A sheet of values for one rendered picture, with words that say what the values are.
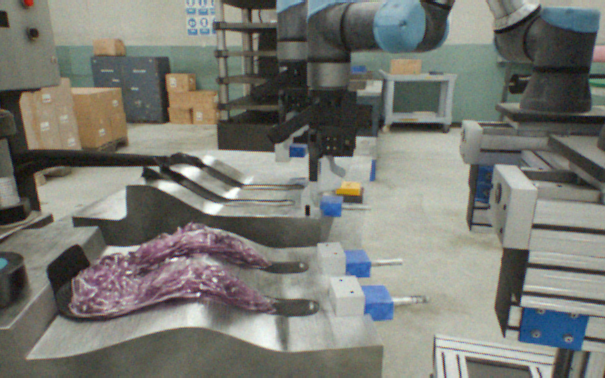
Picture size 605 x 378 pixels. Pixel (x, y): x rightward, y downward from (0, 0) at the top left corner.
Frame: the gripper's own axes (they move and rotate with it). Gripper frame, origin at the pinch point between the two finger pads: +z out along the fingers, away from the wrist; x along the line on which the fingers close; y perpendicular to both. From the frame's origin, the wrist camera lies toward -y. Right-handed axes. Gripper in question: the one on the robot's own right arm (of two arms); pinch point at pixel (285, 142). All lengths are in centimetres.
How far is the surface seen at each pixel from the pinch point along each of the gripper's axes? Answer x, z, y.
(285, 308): -58, 10, 13
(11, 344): -75, 6, -11
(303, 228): -35.9, 8.2, 11.3
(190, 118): 581, 83, -301
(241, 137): 358, 69, -134
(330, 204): -31.2, 5.0, 15.5
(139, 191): -36.0, 2.9, -20.1
